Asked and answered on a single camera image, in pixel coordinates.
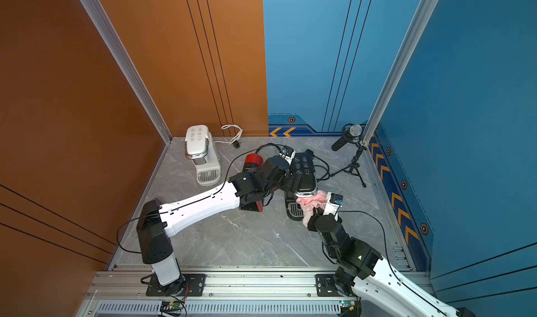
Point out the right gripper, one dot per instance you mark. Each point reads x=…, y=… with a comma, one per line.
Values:
x=314, y=218

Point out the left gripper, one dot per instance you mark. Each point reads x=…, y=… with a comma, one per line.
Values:
x=292, y=182

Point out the black coffee machine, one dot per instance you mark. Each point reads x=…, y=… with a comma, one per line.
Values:
x=303, y=184

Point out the pink striped towel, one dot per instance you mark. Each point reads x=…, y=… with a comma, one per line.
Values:
x=309, y=204

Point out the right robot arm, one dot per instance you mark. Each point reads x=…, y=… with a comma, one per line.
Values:
x=365, y=273

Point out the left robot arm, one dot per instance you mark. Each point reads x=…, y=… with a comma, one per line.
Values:
x=159, y=222

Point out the white coffee machine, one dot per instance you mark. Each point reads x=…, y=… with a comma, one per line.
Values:
x=200, y=149

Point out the right green circuit board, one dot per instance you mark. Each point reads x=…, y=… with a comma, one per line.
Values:
x=354, y=310

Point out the green circuit board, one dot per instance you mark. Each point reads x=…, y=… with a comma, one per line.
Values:
x=354, y=310
x=174, y=308

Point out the left green circuit board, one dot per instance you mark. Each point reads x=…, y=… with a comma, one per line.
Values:
x=174, y=308

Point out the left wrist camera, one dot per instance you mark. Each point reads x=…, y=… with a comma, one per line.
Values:
x=287, y=153

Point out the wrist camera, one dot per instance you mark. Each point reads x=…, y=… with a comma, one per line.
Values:
x=334, y=202
x=287, y=153

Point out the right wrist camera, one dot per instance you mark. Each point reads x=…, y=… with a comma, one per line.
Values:
x=334, y=202

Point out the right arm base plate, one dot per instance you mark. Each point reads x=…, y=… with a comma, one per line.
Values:
x=331, y=284

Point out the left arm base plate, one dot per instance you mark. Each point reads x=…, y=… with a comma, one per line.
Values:
x=189, y=285

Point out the aluminium front rail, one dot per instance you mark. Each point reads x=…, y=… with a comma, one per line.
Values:
x=227, y=291

